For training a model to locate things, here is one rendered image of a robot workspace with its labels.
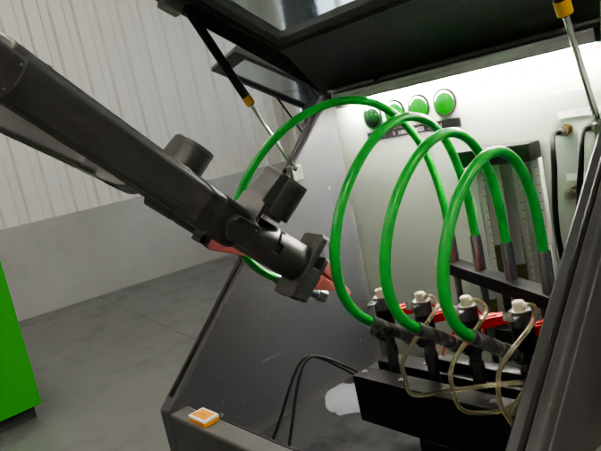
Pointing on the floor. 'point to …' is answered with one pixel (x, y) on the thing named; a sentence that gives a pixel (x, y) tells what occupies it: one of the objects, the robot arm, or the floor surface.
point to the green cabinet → (14, 367)
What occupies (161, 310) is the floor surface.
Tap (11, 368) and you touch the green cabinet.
